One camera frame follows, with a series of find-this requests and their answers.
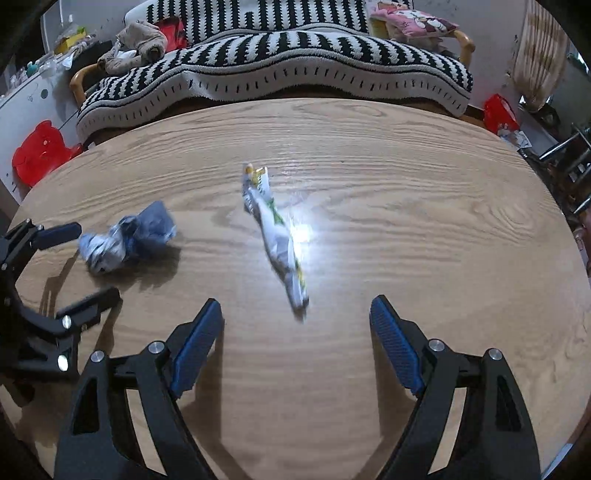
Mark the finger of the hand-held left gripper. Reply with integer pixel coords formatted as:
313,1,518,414
0,220,84,274
6,281,123,381

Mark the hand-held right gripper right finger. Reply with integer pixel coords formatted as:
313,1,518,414
368,294,542,480

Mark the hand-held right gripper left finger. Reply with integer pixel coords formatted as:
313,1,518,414
53,298,225,480

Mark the blue white wrapper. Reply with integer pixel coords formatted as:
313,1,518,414
78,200,180,278

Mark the white green snack wrapper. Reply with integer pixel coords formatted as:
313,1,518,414
241,162,311,320

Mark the red plastic stool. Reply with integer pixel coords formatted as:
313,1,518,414
11,120,85,188

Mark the white cabinet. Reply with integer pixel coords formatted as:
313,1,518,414
0,60,89,205

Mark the yellow box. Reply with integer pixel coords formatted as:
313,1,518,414
54,27,89,54

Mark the brown plush toy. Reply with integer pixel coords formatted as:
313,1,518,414
97,21,170,77

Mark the red cloth bag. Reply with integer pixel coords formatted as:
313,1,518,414
154,16,191,54

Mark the red plastic bag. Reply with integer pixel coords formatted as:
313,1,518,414
482,93,521,136

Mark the black white striped sofa cover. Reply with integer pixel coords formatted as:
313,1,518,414
75,0,475,145

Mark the pink printed pillow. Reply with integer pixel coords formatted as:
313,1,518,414
368,0,461,48

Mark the beige patterned curtain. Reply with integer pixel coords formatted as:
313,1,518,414
512,0,572,112

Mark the grey metal exercise frame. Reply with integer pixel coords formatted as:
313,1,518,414
538,121,591,214

